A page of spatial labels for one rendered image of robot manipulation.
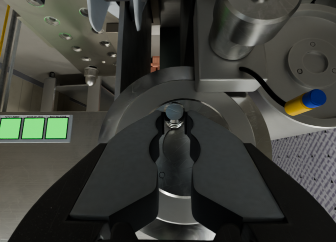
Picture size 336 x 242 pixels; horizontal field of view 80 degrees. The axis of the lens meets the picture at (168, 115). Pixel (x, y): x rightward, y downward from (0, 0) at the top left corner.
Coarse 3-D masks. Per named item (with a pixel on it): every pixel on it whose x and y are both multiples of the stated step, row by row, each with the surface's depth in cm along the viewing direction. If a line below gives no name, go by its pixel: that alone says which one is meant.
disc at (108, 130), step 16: (144, 80) 18; (160, 80) 18; (128, 96) 18; (240, 96) 18; (112, 112) 18; (256, 112) 17; (112, 128) 18; (256, 128) 17; (256, 144) 17; (160, 224) 16; (176, 224) 16; (192, 224) 16
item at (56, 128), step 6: (48, 120) 51; (54, 120) 51; (60, 120) 51; (66, 120) 51; (48, 126) 51; (54, 126) 51; (60, 126) 50; (66, 126) 50; (48, 132) 50; (54, 132) 50; (60, 132) 50
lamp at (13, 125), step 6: (6, 120) 51; (12, 120) 51; (18, 120) 51; (0, 126) 51; (6, 126) 51; (12, 126) 51; (18, 126) 51; (0, 132) 51; (6, 132) 51; (12, 132) 51; (18, 132) 50
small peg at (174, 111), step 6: (174, 102) 13; (168, 108) 13; (174, 108) 13; (180, 108) 13; (168, 114) 13; (174, 114) 13; (180, 114) 13; (168, 120) 13; (174, 120) 13; (180, 120) 13; (168, 126) 15; (174, 126) 14
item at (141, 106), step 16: (176, 80) 17; (192, 80) 17; (144, 96) 17; (160, 96) 17; (176, 96) 17; (192, 96) 17; (208, 96) 17; (224, 96) 17; (128, 112) 17; (144, 112) 17; (224, 112) 17; (240, 112) 17; (240, 128) 16; (160, 192) 16; (160, 208) 15; (176, 208) 15
